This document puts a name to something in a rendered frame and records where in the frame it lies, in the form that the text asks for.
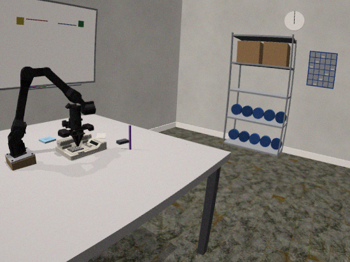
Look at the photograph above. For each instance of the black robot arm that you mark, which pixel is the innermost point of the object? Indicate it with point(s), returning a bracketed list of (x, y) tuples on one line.
[(15, 142)]

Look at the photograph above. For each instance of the beige telephone handset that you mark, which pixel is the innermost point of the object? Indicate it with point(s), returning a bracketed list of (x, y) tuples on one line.
[(68, 141)]

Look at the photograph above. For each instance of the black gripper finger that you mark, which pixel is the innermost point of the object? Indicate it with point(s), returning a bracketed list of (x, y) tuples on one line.
[(75, 137), (80, 135)]

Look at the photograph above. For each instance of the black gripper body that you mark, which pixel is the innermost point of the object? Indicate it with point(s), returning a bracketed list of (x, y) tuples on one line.
[(75, 127)]

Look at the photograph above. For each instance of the grey telephone keypad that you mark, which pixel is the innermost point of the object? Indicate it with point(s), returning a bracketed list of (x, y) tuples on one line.
[(75, 148)]

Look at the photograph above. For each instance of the light blue sticky note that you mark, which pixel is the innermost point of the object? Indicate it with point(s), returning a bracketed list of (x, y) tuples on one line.
[(47, 139)]

